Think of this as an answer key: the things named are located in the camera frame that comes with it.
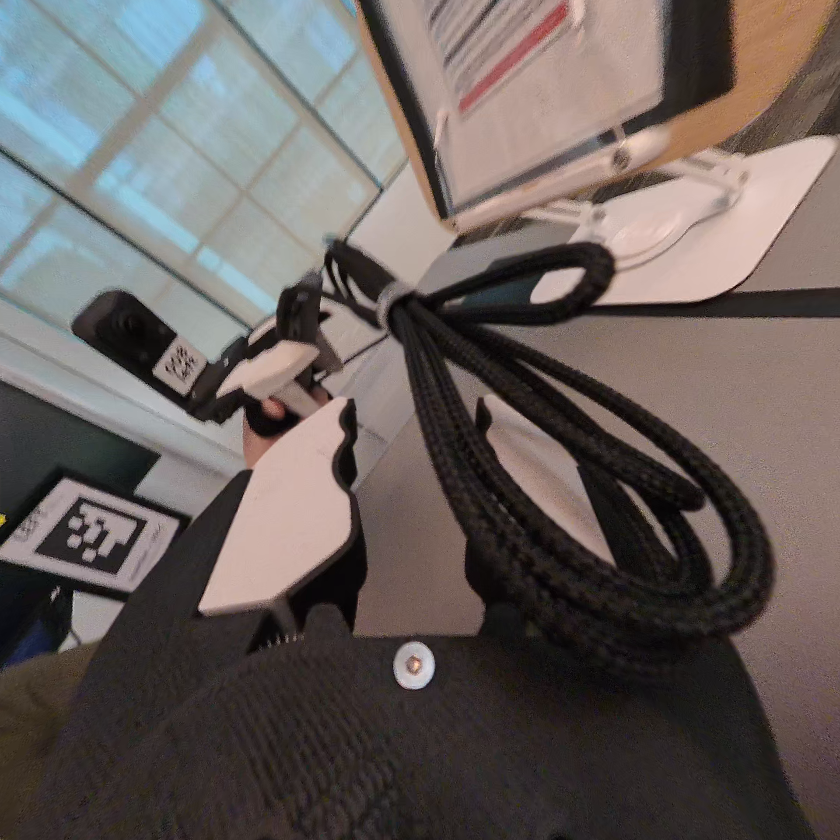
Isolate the framed black-white marker sign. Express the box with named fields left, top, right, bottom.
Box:
left=0, top=469, right=191, bottom=601

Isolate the white stand base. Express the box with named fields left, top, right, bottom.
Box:
left=459, top=134, right=840, bottom=307

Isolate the dark flat pad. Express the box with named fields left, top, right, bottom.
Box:
left=416, top=226, right=549, bottom=311

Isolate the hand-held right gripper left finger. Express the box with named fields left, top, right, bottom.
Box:
left=196, top=395, right=364, bottom=621

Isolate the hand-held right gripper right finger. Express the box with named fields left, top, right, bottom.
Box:
left=463, top=395, right=623, bottom=614

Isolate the wooden document stand board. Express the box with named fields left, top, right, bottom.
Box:
left=354, top=0, right=737, bottom=232

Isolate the olive green shirt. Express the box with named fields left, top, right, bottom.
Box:
left=0, top=640, right=106, bottom=840

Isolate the large paned window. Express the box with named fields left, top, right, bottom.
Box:
left=0, top=0, right=409, bottom=329

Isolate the black braided usb cable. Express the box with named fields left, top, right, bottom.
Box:
left=325, top=238, right=777, bottom=672

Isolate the person's left hand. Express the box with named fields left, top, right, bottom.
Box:
left=241, top=400, right=290, bottom=468

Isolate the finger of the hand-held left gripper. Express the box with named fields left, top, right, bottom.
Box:
left=251, top=274, right=343, bottom=376
left=217, top=338, right=324, bottom=399

